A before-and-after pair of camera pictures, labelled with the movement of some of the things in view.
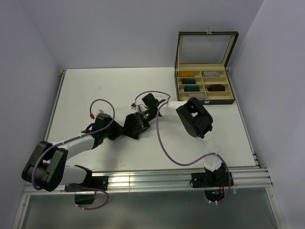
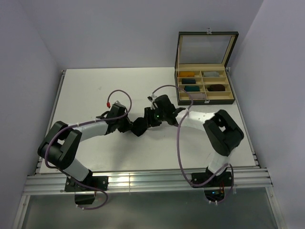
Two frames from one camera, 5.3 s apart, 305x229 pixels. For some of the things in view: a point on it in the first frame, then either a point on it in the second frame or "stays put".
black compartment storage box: [200, 72] stays put
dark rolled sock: [188, 81] stays put
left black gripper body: [112, 131] → [123, 124]
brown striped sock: [216, 88] stays put
